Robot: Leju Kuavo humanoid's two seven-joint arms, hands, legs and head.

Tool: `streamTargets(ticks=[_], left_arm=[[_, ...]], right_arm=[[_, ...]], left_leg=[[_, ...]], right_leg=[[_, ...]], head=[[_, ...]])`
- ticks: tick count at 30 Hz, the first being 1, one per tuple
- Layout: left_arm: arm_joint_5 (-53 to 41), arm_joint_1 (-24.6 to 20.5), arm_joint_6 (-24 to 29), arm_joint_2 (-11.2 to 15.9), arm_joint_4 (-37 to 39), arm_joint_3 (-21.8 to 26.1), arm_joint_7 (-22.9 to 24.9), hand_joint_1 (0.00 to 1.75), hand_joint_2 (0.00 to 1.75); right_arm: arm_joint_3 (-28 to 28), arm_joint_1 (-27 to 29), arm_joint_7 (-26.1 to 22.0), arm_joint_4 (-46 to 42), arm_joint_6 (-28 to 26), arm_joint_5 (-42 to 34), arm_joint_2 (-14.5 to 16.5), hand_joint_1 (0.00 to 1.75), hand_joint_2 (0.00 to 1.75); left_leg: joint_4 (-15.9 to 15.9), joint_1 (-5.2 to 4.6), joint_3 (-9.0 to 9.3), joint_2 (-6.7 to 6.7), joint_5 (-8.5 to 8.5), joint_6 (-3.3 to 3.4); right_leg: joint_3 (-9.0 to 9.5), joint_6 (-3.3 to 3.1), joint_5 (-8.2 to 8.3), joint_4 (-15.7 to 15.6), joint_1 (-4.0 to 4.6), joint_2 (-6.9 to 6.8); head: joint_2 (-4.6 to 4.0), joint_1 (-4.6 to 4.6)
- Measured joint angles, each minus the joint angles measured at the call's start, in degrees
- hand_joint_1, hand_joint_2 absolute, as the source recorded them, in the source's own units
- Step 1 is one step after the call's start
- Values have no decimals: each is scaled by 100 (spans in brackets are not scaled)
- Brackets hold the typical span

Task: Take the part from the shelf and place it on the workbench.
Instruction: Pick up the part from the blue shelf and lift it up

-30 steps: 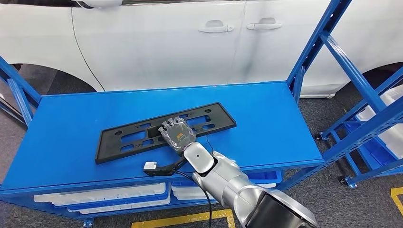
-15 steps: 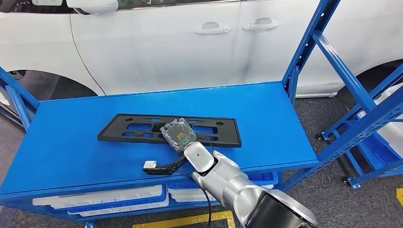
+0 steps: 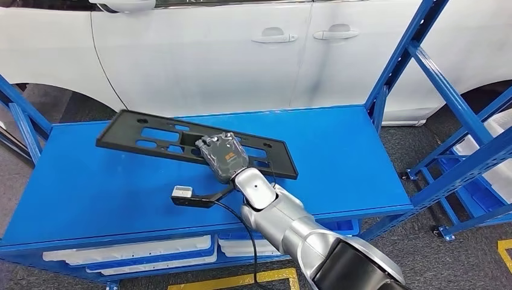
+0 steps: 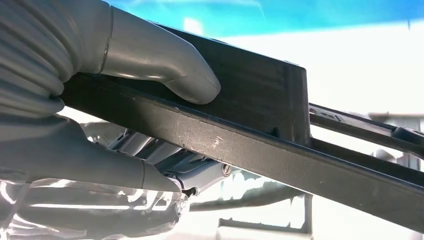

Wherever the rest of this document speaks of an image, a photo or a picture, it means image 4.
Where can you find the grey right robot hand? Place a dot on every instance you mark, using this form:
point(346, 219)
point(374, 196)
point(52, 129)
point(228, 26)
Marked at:
point(155, 53)

